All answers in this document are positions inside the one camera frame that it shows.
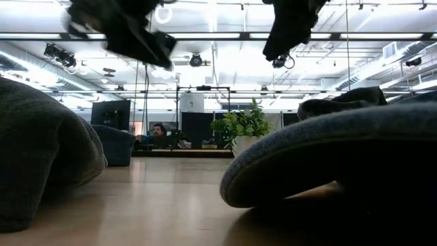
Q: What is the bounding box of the person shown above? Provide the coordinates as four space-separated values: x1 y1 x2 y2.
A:
146 122 182 150

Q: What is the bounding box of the thin hanging cable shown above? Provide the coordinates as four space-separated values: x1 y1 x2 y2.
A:
345 0 352 92

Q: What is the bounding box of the black computer monitor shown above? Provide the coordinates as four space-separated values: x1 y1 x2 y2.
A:
90 99 132 131

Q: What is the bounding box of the black metal stand frame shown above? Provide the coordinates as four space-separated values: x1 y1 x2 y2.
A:
175 85 231 151

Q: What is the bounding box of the black hanging cable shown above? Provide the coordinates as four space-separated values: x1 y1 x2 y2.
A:
143 63 151 136
132 59 140 134

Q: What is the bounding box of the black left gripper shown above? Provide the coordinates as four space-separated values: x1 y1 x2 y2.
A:
66 0 178 72

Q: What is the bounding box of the green leafy plant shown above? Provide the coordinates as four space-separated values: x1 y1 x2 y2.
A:
210 97 272 150

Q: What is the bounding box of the black ceiling camera pair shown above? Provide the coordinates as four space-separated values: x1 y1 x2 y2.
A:
43 43 78 69

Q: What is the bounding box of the large dark gray hat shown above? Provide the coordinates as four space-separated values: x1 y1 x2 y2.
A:
0 77 109 233

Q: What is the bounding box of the white box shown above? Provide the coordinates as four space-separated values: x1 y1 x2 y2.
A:
179 92 206 113

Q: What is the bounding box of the thin black frame rail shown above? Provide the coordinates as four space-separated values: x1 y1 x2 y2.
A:
40 90 434 95

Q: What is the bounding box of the white ceiling ring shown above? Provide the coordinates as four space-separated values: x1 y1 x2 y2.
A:
154 5 173 25

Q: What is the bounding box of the black ceiling camera with cable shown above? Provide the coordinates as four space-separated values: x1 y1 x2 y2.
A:
271 53 296 70

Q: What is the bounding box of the white plant pot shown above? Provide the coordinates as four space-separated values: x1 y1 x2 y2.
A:
231 135 262 159

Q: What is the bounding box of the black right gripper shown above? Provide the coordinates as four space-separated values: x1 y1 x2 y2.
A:
262 0 331 63

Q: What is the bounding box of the dark blue bucket hat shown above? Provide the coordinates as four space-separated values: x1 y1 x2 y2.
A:
91 124 137 167

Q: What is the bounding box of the dark room partition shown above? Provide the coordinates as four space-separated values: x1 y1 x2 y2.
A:
180 111 223 150

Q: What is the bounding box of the dark gray brimmed cap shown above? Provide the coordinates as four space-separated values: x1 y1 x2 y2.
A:
296 85 389 121

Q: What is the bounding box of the round black ceiling camera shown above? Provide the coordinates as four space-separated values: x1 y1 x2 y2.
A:
188 53 204 68

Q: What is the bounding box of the small black ceiling camera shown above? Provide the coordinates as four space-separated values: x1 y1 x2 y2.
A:
404 56 423 68

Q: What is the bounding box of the black overhead light rail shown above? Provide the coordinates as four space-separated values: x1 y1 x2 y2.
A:
0 31 437 42

